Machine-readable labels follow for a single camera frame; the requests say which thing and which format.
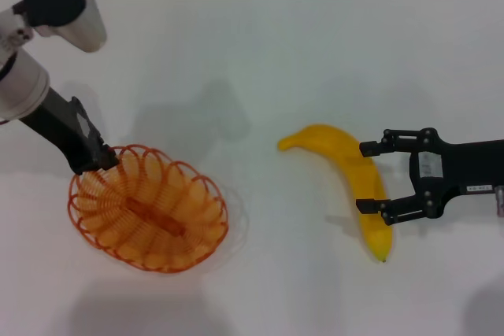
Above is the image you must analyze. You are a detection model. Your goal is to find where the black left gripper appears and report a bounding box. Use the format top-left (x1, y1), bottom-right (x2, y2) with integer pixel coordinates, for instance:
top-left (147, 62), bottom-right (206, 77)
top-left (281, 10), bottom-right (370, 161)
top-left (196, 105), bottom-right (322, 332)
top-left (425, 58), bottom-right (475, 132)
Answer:
top-left (19, 87), bottom-right (120, 175)

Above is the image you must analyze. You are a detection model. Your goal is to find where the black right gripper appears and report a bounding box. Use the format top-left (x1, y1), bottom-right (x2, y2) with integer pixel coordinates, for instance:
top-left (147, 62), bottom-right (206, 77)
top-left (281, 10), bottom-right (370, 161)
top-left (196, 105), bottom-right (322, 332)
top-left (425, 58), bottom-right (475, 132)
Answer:
top-left (355, 127), bottom-right (504, 227)

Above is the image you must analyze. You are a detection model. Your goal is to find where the white black wrist camera box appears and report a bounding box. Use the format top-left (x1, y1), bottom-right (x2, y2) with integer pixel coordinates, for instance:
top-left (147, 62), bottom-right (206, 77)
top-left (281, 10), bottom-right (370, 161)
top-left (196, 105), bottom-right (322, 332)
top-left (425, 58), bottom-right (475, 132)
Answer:
top-left (19, 0), bottom-right (108, 53)

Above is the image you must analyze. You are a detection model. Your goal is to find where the orange wire basket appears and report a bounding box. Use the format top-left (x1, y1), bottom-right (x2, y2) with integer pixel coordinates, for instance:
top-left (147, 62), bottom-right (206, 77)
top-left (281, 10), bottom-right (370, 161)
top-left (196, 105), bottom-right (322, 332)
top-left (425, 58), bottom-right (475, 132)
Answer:
top-left (67, 146), bottom-right (229, 273)

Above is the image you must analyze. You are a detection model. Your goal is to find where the yellow banana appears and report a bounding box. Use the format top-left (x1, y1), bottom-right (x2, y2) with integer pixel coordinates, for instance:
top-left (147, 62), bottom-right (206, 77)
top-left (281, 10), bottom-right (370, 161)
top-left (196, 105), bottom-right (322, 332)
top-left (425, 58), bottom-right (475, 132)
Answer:
top-left (277, 124), bottom-right (394, 264)

